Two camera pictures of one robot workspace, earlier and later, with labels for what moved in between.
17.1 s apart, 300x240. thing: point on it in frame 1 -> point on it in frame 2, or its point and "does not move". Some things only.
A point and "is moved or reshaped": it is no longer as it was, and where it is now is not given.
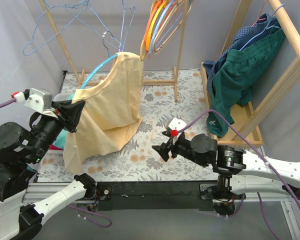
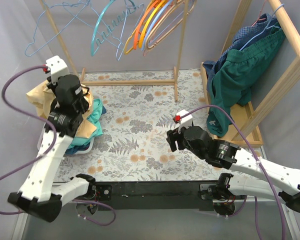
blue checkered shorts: (261, 26) does not move
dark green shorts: (231, 81) does not move
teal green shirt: (60, 142) is moved or reshaped
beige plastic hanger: (171, 22) -> (147, 46)
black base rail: (157, 196) does not move
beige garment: (109, 120) is moved or reshaped
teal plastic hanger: (100, 63) -> (115, 22)
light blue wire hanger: (90, 27) -> (97, 17)
